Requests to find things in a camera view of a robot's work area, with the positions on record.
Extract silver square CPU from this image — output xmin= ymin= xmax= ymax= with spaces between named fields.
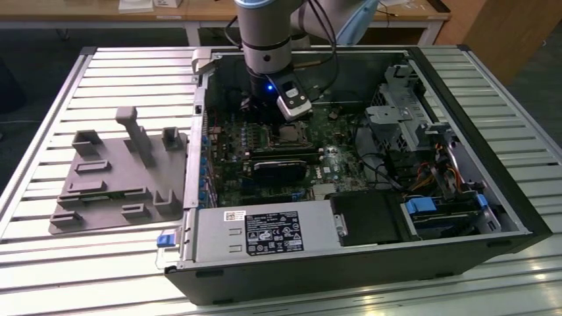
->
xmin=281 ymin=126 xmax=305 ymax=143

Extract metal socket cover frame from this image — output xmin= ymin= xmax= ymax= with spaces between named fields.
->
xmin=281 ymin=122 xmax=311 ymax=149

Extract CPU socket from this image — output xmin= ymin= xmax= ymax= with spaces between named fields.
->
xmin=281 ymin=121 xmax=313 ymax=151

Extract black RAM stick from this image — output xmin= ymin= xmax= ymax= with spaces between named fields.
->
xmin=250 ymin=147 xmax=319 ymax=156

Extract black graphics card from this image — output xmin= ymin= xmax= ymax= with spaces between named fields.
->
xmin=250 ymin=159 xmax=310 ymax=182

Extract green motherboard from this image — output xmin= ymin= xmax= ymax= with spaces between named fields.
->
xmin=206 ymin=105 xmax=374 ymax=208

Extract grey metal drive cage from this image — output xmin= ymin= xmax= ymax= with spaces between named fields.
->
xmin=363 ymin=64 xmax=456 ymax=152

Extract small silver heatsink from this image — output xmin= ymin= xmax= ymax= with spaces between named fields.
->
xmin=314 ymin=183 xmax=338 ymax=200

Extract large white box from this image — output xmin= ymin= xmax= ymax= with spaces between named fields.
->
xmin=118 ymin=0 xmax=155 ymax=14

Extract grey plastic part rack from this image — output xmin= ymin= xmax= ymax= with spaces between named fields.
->
xmin=48 ymin=107 xmax=189 ymax=235

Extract black plastic shroud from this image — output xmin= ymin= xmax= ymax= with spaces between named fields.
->
xmin=329 ymin=192 xmax=417 ymax=248

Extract grey power supply with label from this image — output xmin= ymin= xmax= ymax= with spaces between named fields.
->
xmin=193 ymin=206 xmax=347 ymax=264

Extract blue disk carrier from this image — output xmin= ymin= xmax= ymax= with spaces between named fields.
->
xmin=406 ymin=196 xmax=440 ymax=217

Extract wooden cabinet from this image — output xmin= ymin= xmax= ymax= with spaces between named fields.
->
xmin=437 ymin=0 xmax=562 ymax=86

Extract black hard disk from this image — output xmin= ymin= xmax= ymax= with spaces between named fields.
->
xmin=410 ymin=210 xmax=482 ymax=240

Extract black open PC case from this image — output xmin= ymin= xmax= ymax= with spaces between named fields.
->
xmin=165 ymin=45 xmax=553 ymax=305

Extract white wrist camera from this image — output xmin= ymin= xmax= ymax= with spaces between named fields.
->
xmin=275 ymin=78 xmax=314 ymax=120

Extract yellow wire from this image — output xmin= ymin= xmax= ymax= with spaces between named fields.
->
xmin=412 ymin=171 xmax=437 ymax=191

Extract wooden desk white frame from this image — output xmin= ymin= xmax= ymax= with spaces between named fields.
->
xmin=0 ymin=0 xmax=453 ymax=47

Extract orange wire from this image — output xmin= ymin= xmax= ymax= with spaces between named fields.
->
xmin=444 ymin=166 xmax=465 ymax=192

